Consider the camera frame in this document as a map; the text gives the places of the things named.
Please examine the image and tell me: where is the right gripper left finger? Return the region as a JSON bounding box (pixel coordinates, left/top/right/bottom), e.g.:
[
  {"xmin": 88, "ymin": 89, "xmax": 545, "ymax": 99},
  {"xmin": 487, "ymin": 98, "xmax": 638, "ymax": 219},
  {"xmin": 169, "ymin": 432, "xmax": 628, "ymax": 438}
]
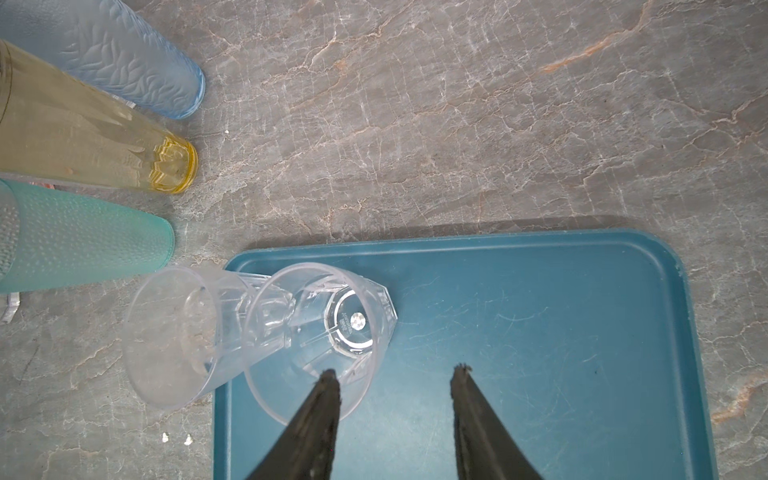
[{"xmin": 248, "ymin": 369, "xmax": 341, "ymax": 479}]

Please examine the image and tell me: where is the blue tall plastic cup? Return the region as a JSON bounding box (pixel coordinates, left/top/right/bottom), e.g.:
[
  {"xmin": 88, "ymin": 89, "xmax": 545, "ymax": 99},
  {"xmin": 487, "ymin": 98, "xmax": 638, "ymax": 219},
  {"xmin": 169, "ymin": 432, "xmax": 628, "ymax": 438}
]
[{"xmin": 1, "ymin": 1, "xmax": 206, "ymax": 119}]

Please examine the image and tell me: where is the teal plastic tray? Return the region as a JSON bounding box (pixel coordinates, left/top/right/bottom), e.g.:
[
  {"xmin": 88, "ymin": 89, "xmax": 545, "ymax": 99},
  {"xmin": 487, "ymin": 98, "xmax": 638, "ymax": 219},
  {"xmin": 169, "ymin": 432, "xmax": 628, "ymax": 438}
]
[{"xmin": 228, "ymin": 229, "xmax": 717, "ymax": 479}]

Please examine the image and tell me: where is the clear faceted glass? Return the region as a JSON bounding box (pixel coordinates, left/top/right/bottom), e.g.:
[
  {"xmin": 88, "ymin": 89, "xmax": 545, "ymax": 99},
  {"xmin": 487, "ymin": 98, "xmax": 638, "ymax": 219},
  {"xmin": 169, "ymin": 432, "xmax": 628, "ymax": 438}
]
[
  {"xmin": 122, "ymin": 267, "xmax": 293, "ymax": 410},
  {"xmin": 241, "ymin": 262, "xmax": 398, "ymax": 425}
]

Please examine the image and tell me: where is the green tall plastic cup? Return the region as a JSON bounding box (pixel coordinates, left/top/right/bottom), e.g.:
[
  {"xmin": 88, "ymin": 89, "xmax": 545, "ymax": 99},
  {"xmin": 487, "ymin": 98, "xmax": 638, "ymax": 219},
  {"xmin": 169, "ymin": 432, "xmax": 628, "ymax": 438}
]
[{"xmin": 1, "ymin": 180, "xmax": 175, "ymax": 294}]

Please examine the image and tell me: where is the yellow tall plastic cup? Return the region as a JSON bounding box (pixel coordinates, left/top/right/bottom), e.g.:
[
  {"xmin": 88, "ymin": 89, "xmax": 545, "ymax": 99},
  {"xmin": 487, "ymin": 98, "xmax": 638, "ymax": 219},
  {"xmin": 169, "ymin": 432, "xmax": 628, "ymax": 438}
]
[{"xmin": 1, "ymin": 42, "xmax": 198, "ymax": 194}]

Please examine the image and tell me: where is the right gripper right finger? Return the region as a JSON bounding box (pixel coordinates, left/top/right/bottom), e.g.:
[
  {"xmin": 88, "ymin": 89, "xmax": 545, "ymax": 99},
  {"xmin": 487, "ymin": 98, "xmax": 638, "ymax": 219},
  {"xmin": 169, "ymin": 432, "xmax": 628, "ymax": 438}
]
[{"xmin": 450, "ymin": 364, "xmax": 543, "ymax": 480}]

